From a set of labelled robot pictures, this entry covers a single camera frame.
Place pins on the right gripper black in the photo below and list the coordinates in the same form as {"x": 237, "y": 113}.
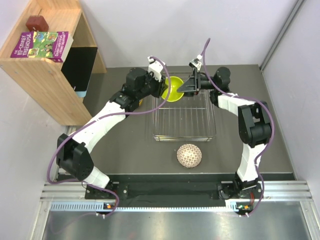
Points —
{"x": 190, "y": 86}

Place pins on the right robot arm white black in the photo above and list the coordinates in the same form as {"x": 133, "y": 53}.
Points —
{"x": 254, "y": 125}

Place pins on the purple treehouse book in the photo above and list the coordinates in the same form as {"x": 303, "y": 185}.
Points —
{"x": 43, "y": 44}

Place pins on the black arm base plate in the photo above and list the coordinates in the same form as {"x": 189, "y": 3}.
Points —
{"x": 180, "y": 190}

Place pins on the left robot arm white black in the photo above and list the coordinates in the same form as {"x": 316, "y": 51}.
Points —
{"x": 74, "y": 151}

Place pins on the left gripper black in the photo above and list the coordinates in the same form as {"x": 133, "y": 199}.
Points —
{"x": 160, "y": 88}

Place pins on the patterned beige upturned bowl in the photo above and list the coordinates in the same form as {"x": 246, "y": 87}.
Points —
{"x": 189, "y": 155}

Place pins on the metal wire dish rack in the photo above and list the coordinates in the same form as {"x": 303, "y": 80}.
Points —
{"x": 188, "y": 119}

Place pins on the lime green bowl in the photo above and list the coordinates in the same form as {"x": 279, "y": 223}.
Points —
{"x": 174, "y": 95}

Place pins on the aluminium rail frame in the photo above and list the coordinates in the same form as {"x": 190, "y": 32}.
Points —
{"x": 75, "y": 211}

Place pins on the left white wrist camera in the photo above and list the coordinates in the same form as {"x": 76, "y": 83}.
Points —
{"x": 155, "y": 67}

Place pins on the dark red block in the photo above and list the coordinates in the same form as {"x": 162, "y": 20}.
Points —
{"x": 37, "y": 23}

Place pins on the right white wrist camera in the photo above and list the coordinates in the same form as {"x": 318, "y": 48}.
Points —
{"x": 196, "y": 62}

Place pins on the wooden shelf unit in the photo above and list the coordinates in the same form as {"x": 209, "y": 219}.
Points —
{"x": 42, "y": 78}

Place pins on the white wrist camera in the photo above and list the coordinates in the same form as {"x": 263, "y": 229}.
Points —
{"x": 196, "y": 62}
{"x": 155, "y": 67}

